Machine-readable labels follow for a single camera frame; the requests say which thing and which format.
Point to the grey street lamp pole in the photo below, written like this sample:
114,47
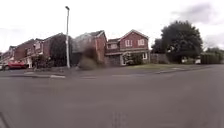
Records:
67,40

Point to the red car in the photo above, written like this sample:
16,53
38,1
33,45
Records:
15,65

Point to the grey pavement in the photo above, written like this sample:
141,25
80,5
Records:
106,71

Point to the grey kerb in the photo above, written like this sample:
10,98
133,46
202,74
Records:
43,76

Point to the dark conifer tree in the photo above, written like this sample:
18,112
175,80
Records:
59,50

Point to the wooden fence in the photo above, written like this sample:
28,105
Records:
159,58

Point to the grass verge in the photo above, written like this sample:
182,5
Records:
156,66

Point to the dark green hedge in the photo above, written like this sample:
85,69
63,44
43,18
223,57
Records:
211,57

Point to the red brick house with gable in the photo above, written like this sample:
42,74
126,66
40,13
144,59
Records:
95,43

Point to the grey asphalt road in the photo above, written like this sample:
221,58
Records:
133,100

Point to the brown bush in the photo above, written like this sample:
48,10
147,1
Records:
88,60

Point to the large dark green tree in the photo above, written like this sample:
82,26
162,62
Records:
180,40

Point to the row of red brick houses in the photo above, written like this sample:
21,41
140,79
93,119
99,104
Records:
30,50

